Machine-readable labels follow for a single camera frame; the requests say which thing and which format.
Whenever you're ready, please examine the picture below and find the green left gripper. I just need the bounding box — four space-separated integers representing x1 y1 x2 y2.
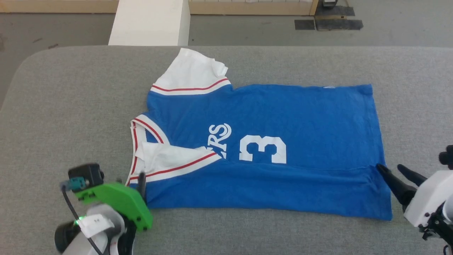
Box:
74 172 154 233

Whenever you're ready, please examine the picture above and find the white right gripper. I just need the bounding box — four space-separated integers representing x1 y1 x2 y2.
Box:
375 164 453 228

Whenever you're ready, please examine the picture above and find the blue white red jersey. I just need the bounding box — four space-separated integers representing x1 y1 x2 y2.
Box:
125 47 393 221

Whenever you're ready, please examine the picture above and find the grey fabric covered surface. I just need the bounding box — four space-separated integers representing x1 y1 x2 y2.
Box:
0 45 453 255

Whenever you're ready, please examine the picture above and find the white rectangular box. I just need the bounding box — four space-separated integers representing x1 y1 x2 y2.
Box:
108 0 191 47

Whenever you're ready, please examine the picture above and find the short black floor mat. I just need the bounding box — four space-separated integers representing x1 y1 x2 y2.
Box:
315 5 356 17

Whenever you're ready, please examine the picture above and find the small black floor mat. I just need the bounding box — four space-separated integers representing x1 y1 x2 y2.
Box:
294 19 316 30

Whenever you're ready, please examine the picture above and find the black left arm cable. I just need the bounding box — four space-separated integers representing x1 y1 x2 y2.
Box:
59 177 104 255

